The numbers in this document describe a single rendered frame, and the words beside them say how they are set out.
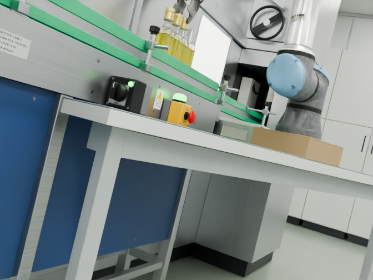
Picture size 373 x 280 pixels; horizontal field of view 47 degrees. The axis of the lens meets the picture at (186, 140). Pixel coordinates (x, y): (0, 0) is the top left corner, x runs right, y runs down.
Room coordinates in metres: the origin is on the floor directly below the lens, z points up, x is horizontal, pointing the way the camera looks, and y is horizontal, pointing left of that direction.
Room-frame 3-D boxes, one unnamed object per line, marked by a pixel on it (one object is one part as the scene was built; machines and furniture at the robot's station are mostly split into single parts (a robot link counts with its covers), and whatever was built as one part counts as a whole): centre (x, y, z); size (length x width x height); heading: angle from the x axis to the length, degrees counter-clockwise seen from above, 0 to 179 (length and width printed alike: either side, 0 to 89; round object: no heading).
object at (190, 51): (1.72, 0.09, 0.99); 0.06 x 0.06 x 0.21; 64
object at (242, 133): (1.85, -0.19, 0.79); 0.27 x 0.17 x 0.08; 64
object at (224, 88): (1.77, -0.08, 0.95); 0.17 x 0.03 x 0.12; 64
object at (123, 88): (1.05, 0.19, 0.79); 0.04 x 0.03 x 0.04; 64
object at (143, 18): (2.01, 0.09, 1.15); 0.90 x 0.03 x 0.34; 154
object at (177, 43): (1.61, 0.14, 0.99); 0.06 x 0.06 x 0.21; 64
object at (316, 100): (1.43, -0.35, 0.98); 0.13 x 0.12 x 0.14; 141
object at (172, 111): (1.36, 0.05, 0.79); 0.07 x 0.07 x 0.07; 64
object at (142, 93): (1.11, 0.17, 0.79); 0.08 x 0.08 x 0.08; 64
